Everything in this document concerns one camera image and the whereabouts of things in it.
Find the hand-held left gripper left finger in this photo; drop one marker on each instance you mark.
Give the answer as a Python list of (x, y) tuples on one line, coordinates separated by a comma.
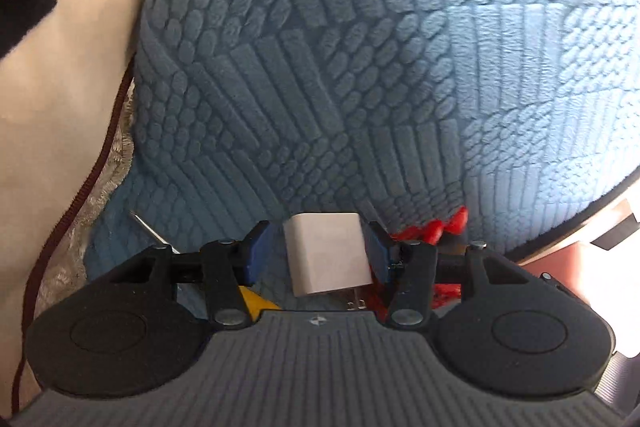
[(258, 252)]

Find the red toy figure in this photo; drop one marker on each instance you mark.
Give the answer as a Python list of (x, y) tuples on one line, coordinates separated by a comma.
[(430, 229)]

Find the patterned quilt with dark piping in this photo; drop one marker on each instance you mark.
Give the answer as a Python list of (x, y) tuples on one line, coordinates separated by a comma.
[(50, 107)]

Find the large white charger plug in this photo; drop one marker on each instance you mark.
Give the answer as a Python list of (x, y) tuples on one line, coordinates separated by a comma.
[(325, 252)]

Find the pink cardboard box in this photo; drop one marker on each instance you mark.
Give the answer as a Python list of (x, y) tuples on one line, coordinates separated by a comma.
[(565, 257)]

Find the beige lace bed sheet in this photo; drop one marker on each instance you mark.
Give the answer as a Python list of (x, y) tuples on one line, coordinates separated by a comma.
[(107, 167)]

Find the blue textured blanket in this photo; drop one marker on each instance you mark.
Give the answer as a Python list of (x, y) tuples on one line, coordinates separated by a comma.
[(350, 57)]

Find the yellow screwdriver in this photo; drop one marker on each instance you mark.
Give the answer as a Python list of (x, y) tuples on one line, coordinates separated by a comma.
[(255, 300)]

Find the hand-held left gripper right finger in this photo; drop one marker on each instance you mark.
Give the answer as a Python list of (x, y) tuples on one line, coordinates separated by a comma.
[(377, 254)]

